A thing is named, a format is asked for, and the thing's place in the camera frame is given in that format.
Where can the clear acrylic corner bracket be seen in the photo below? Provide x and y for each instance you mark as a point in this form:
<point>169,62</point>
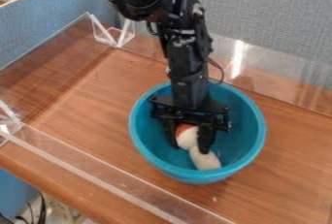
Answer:
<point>116,37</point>

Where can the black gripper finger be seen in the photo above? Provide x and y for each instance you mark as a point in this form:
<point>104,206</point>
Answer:
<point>207,137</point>
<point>171,129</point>

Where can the white brown toy mushroom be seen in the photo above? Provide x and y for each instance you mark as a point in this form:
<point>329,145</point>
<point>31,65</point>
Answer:
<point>187,138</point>

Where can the clear acrylic front barrier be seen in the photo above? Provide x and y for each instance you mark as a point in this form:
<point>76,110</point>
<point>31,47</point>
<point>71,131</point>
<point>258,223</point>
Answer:
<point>93,186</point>

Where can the clear acrylic back barrier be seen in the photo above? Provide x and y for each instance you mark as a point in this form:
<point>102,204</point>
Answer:
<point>295,77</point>

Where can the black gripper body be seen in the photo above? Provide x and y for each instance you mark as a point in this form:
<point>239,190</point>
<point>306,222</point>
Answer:
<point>212,113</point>

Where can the blue plastic bowl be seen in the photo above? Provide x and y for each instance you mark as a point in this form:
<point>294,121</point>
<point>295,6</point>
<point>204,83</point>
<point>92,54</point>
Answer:
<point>236,146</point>

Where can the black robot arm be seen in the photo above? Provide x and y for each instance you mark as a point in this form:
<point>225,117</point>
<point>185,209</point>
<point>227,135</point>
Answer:
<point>177,22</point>

